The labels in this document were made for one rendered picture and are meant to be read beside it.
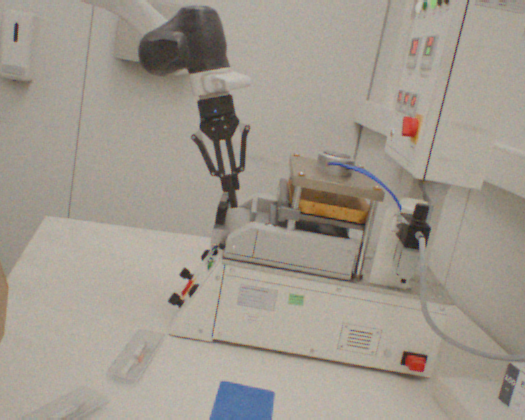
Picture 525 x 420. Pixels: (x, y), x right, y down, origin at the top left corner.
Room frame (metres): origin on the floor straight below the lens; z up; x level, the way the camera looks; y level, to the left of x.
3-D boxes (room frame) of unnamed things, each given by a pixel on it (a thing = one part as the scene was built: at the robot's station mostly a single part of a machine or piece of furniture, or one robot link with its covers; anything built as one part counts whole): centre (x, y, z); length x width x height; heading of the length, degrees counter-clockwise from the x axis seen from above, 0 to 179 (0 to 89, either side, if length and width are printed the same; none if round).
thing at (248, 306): (1.34, -0.13, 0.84); 0.53 x 0.37 x 0.17; 92
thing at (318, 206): (1.35, -0.13, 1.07); 0.22 x 0.17 x 0.10; 2
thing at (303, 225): (1.36, -0.10, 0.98); 0.20 x 0.17 x 0.03; 2
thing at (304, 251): (1.22, -0.06, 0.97); 0.26 x 0.05 x 0.07; 92
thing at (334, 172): (1.34, -0.17, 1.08); 0.31 x 0.24 x 0.13; 2
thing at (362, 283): (1.36, -0.17, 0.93); 0.46 x 0.35 x 0.01; 92
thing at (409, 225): (1.14, -0.27, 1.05); 0.15 x 0.05 x 0.15; 2
